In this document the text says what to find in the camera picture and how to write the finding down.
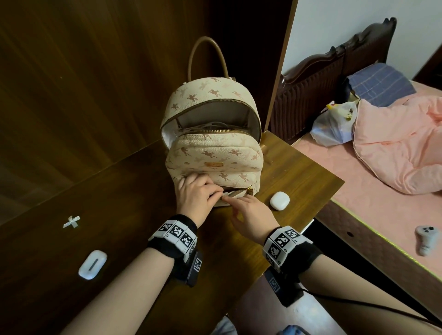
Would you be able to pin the person's left forearm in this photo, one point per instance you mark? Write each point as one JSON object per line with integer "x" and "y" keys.
{"x": 117, "y": 296}

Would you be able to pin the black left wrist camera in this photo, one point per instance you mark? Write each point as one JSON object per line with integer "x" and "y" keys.
{"x": 191, "y": 267}

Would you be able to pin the white oval object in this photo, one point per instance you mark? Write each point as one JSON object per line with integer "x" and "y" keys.
{"x": 92, "y": 264}

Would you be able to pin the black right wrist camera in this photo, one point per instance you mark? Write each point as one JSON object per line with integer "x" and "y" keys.
{"x": 281, "y": 288}

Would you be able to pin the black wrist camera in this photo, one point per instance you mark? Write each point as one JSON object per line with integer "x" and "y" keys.
{"x": 281, "y": 288}
{"x": 191, "y": 267}

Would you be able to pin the right marker wristband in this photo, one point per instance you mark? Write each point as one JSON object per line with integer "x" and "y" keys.
{"x": 288, "y": 246}

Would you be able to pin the white plastic bag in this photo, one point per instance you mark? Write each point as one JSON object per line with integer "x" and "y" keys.
{"x": 331, "y": 127}

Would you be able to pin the person's right hand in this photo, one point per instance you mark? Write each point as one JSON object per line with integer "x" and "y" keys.
{"x": 255, "y": 217}

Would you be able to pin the person's right forearm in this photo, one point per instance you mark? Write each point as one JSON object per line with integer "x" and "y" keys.
{"x": 355, "y": 303}

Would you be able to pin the small white ribbon cross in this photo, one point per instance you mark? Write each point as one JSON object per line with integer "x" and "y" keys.
{"x": 72, "y": 222}

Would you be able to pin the beige horse-print backpack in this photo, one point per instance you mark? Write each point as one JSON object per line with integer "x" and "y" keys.
{"x": 214, "y": 152}

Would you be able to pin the white earbuds case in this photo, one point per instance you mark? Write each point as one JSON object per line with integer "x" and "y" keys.
{"x": 279, "y": 201}

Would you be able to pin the brown wooden bed rail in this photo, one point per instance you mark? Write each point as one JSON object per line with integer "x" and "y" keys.
{"x": 373, "y": 248}

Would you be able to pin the person's left hand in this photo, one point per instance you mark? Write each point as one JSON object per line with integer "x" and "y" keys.
{"x": 197, "y": 200}

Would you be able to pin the blue plaid pillow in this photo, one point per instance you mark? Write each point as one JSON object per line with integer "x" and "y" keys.
{"x": 381, "y": 84}

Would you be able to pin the pink quilt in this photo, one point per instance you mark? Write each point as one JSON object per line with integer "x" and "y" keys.
{"x": 397, "y": 145}

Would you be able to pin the person's blue slipper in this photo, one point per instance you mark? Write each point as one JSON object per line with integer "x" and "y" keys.
{"x": 293, "y": 330}

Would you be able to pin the dark wooden cabinet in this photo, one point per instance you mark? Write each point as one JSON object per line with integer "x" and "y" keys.
{"x": 431, "y": 69}

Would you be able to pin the small grey toy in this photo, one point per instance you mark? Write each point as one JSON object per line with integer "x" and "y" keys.
{"x": 426, "y": 240}

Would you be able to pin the dark wooden bed headboard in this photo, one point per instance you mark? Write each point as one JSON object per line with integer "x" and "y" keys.
{"x": 310, "y": 93}

